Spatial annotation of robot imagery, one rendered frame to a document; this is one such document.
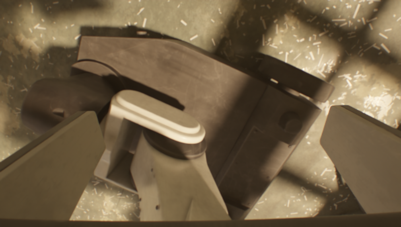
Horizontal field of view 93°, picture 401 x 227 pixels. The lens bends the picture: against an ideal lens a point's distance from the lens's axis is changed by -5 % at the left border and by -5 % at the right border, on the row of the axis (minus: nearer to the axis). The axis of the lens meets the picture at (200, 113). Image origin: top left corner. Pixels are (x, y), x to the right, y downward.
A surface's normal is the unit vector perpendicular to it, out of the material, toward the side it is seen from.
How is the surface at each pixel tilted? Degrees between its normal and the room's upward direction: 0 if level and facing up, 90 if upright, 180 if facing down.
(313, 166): 0
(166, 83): 0
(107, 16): 0
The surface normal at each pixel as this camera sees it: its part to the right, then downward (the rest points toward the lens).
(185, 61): -0.12, 0.34
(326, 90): 0.37, 0.48
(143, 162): -0.78, -0.09
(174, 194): 0.39, -0.85
